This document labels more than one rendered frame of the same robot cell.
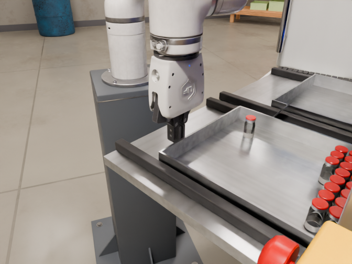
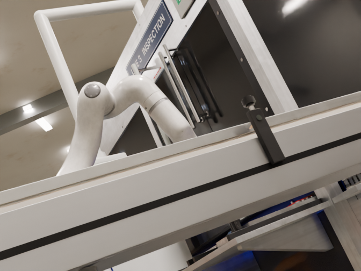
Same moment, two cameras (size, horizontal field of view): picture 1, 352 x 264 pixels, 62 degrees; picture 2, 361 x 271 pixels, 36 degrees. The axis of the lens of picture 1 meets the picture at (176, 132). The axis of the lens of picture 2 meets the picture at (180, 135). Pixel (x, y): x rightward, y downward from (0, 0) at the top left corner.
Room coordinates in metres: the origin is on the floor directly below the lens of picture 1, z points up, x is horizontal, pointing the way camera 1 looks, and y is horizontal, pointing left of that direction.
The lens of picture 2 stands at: (0.00, 1.84, 0.75)
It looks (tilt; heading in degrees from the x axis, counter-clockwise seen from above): 16 degrees up; 286
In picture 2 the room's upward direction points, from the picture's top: 24 degrees counter-clockwise
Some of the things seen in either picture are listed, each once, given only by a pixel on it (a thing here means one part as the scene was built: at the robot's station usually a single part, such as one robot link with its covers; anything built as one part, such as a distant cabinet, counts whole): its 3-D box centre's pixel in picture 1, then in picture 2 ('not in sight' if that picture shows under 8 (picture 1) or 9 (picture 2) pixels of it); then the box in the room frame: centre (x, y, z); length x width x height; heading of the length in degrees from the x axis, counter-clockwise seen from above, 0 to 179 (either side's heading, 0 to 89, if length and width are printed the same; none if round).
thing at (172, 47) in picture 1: (175, 42); not in sight; (0.48, 0.00, 1.09); 0.09 x 0.08 x 0.03; 136
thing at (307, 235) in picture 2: not in sight; (286, 247); (0.38, -0.09, 0.80); 0.34 x 0.03 x 0.13; 46
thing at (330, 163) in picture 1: (328, 171); not in sight; (0.39, -0.25, 0.90); 0.02 x 0.02 x 0.05
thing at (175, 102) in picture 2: not in sight; (182, 130); (0.69, -0.65, 1.51); 0.47 x 0.01 x 0.59; 136
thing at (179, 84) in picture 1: (176, 78); not in sight; (0.48, 0.00, 1.03); 0.10 x 0.07 x 0.11; 136
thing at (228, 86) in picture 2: not in sight; (222, 83); (0.37, -0.34, 1.51); 0.43 x 0.01 x 0.59; 136
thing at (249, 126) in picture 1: (249, 127); not in sight; (0.54, -0.15, 0.90); 0.02 x 0.02 x 0.04
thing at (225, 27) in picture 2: not in sight; (253, 82); (0.24, -0.20, 1.40); 0.05 x 0.01 x 0.80; 136
